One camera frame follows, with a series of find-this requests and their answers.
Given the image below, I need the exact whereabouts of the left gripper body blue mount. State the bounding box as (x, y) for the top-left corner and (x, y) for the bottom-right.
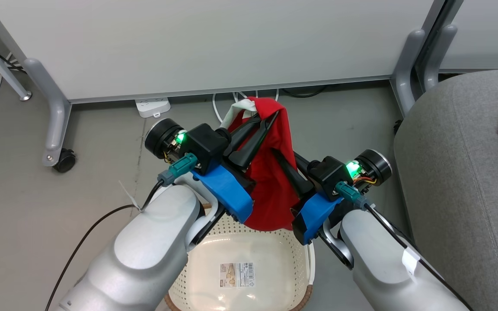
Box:
(144, 118), (255, 224)

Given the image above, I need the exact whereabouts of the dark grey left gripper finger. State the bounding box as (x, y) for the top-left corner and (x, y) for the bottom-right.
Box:
(225, 114), (262, 150)
(228, 111), (280, 171)

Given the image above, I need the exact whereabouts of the right gripper body blue mount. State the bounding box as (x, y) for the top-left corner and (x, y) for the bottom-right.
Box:
(292, 149), (393, 246)

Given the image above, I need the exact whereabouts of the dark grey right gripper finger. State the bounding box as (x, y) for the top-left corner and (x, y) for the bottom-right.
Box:
(293, 151), (319, 174)
(272, 149), (316, 200)

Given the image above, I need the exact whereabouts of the red and white garment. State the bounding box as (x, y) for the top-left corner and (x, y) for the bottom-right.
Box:
(227, 97), (302, 232)

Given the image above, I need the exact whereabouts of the grey fabric sofa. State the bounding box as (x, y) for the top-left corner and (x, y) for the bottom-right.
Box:
(393, 68), (498, 311)

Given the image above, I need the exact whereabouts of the cream perforated laundry basket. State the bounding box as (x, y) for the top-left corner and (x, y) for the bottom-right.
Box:
(163, 203), (317, 311)

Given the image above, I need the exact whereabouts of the printed barcode label sticker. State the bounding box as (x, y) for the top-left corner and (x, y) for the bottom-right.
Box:
(219, 262), (256, 289)

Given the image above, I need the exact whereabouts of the large white partition panel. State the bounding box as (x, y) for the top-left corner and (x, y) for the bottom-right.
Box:
(0, 0), (445, 105)

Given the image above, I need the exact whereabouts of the white power strip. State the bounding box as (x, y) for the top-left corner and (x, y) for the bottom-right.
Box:
(135, 97), (171, 119)

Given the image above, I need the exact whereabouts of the white zip tie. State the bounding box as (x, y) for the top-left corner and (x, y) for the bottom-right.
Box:
(118, 180), (142, 213)

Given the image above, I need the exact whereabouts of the grey partition leg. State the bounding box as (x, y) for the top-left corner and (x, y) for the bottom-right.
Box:
(390, 29), (426, 118)
(422, 24), (458, 92)

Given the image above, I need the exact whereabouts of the narrow white partition panel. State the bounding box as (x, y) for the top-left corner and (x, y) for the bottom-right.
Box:
(441, 0), (498, 72)

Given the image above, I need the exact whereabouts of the chrome table leg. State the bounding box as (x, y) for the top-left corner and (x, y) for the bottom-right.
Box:
(0, 24), (32, 102)

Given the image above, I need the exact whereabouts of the white coiled cable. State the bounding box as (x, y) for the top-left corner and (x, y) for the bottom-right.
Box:
(212, 88), (281, 124)

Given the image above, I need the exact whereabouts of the black floor cable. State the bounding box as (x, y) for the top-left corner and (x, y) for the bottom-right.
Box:
(281, 86), (328, 98)

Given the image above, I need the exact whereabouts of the white cable tag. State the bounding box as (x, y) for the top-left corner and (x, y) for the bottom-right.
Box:
(401, 247), (421, 277)

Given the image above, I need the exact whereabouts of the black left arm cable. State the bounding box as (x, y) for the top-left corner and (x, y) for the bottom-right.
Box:
(45, 153), (199, 311)

